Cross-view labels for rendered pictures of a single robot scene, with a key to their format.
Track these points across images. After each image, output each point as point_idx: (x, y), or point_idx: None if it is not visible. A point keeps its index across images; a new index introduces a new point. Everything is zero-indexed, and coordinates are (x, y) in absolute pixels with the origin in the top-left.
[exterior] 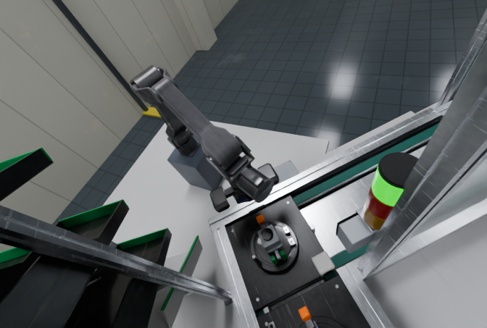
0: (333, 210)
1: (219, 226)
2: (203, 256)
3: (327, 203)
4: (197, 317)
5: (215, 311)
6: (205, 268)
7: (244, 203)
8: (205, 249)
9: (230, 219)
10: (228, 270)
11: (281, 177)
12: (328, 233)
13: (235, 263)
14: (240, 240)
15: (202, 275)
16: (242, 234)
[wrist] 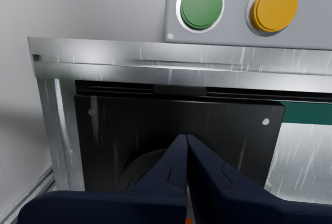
0: (314, 151)
1: (59, 76)
2: (36, 79)
3: (319, 134)
4: (19, 155)
5: (48, 160)
6: (38, 100)
7: (154, 48)
8: None
9: (95, 73)
10: (63, 173)
11: (308, 29)
12: (271, 178)
13: (80, 168)
14: (105, 143)
15: (32, 108)
16: (113, 133)
